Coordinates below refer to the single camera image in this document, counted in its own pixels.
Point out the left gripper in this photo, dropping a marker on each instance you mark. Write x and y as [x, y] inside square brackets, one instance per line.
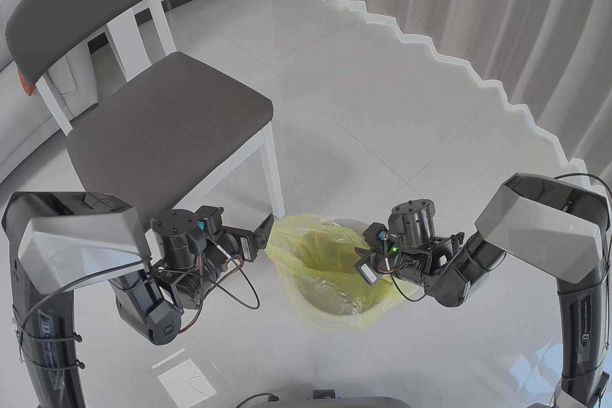
[229, 248]

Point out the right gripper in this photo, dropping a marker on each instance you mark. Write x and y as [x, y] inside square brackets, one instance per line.
[382, 267]

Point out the yellow plastic bag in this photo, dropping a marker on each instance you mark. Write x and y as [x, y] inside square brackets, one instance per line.
[291, 248]

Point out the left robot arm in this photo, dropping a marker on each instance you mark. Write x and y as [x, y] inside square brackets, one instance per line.
[76, 243]

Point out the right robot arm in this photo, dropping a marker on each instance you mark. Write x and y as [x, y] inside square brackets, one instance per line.
[526, 224]

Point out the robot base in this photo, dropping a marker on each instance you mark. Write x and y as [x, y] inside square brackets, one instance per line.
[334, 402]

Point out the white trash bin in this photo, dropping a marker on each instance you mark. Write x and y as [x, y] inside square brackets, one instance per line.
[344, 220]

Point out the grey and white chair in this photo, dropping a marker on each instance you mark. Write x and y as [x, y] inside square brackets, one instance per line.
[158, 124]

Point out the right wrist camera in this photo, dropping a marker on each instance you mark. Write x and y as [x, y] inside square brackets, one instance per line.
[373, 234]

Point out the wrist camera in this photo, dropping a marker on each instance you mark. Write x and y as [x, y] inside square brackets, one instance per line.
[213, 219]
[373, 234]

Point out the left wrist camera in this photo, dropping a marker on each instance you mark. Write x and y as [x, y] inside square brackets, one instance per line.
[213, 219]

